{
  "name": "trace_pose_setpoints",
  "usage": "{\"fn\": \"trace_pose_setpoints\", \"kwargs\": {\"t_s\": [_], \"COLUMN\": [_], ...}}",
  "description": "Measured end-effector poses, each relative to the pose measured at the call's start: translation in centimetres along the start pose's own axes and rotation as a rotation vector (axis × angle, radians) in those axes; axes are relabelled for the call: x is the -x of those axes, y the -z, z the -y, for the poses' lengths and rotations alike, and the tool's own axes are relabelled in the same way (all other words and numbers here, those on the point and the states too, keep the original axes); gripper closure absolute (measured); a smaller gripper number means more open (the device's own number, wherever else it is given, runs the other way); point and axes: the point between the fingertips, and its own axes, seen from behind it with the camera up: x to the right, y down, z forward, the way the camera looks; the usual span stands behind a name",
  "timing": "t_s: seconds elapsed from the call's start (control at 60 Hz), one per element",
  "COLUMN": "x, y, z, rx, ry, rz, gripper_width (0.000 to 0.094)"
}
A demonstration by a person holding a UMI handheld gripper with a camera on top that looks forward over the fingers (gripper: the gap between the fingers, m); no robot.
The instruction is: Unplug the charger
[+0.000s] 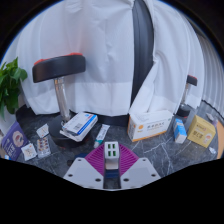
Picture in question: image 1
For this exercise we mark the white and blue medicine box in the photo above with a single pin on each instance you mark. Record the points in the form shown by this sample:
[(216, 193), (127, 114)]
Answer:
[(80, 125)]

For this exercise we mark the purple box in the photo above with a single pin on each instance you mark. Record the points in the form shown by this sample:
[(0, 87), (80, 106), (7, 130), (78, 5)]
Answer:
[(13, 140)]

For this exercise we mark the blister pill pack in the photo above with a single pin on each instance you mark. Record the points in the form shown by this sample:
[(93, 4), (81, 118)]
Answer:
[(43, 147)]

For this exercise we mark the yellow tea box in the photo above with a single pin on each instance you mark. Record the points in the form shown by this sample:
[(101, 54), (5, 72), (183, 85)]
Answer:
[(201, 131)]

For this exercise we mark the white ointment tube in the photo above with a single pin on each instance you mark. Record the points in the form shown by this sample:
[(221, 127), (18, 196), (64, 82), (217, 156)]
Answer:
[(101, 135)]

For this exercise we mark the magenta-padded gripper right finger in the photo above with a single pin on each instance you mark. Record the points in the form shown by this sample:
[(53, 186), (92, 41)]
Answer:
[(145, 170)]

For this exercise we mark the small blue and white box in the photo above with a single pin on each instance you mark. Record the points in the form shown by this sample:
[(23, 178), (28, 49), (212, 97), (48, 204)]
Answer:
[(180, 131)]

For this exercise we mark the white and orange medicine box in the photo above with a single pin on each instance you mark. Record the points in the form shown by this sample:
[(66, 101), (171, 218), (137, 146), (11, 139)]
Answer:
[(150, 126)]

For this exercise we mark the green leafy plant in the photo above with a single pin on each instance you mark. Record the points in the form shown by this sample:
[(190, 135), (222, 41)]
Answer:
[(10, 83)]

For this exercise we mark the white curtain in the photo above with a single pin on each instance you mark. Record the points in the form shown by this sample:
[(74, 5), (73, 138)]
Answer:
[(100, 50), (170, 60)]

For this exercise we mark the small white sachet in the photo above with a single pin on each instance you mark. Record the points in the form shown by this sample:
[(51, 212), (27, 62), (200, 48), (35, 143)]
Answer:
[(29, 151), (42, 130), (212, 150)]

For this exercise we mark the grey ribbed curtain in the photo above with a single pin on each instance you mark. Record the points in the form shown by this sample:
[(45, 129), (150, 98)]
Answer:
[(211, 83)]

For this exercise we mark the black bar stool red rim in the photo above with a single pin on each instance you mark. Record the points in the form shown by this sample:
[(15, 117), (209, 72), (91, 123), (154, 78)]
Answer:
[(56, 68), (191, 80)]

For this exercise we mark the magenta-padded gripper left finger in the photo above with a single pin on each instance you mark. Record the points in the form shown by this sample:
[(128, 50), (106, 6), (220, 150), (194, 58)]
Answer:
[(78, 170)]

